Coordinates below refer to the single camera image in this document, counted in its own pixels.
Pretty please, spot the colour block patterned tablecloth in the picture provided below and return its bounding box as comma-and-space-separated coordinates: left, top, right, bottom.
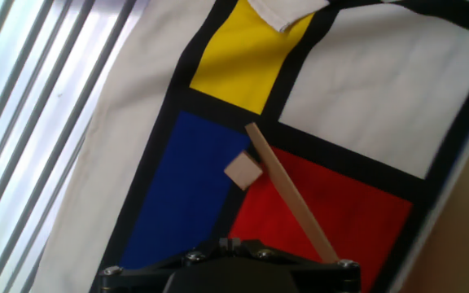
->
28, 0, 469, 293

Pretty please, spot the small wooden cube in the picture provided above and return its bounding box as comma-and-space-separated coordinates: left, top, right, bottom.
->
223, 150, 264, 191

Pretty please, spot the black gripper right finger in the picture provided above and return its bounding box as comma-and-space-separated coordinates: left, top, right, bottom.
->
229, 238, 362, 293

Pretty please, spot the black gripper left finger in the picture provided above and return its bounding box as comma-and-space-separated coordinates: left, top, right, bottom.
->
90, 238, 230, 293

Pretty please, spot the wooden frame support strut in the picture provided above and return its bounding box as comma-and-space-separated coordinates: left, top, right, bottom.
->
244, 121, 340, 265

